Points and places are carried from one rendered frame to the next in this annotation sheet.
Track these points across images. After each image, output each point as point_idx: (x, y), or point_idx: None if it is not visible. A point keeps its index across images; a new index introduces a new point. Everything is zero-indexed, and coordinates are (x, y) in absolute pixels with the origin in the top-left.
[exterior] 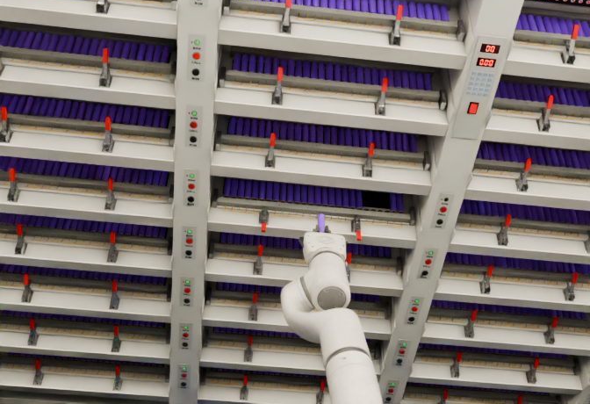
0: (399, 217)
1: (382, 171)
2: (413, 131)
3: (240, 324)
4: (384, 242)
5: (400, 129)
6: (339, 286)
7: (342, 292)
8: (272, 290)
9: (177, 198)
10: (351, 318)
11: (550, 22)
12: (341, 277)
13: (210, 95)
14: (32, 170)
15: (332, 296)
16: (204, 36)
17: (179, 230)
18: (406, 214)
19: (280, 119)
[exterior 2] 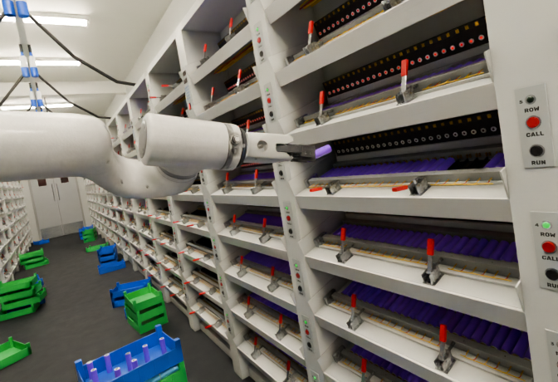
0: (486, 171)
1: (427, 95)
2: (436, 7)
3: (342, 331)
4: (458, 210)
5: (418, 15)
6: (145, 118)
7: (145, 125)
8: (387, 306)
9: (276, 173)
10: (67, 113)
11: None
12: (167, 116)
13: (271, 69)
14: (244, 179)
15: (141, 134)
16: (259, 22)
17: (282, 208)
18: (501, 167)
19: (315, 68)
